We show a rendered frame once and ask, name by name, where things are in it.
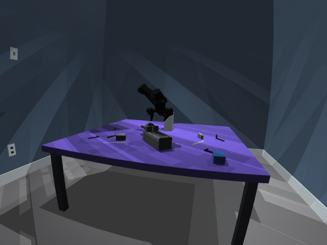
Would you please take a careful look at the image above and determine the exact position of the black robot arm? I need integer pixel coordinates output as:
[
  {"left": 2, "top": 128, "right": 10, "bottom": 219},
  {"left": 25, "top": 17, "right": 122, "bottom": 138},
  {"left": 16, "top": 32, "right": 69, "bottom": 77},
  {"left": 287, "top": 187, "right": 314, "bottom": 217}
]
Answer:
[{"left": 138, "top": 84, "right": 168, "bottom": 117}]

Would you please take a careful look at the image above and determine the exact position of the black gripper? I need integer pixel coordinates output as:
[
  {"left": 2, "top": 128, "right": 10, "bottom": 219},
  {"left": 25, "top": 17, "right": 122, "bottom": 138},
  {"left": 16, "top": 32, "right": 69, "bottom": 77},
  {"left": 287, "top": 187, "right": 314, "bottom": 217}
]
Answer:
[{"left": 146, "top": 104, "right": 173, "bottom": 121}]

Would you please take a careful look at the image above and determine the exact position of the blue cube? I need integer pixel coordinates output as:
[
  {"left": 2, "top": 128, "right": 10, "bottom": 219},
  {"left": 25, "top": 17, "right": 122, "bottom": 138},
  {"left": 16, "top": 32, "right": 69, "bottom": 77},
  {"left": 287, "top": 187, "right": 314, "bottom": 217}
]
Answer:
[{"left": 212, "top": 151, "right": 226, "bottom": 164}]

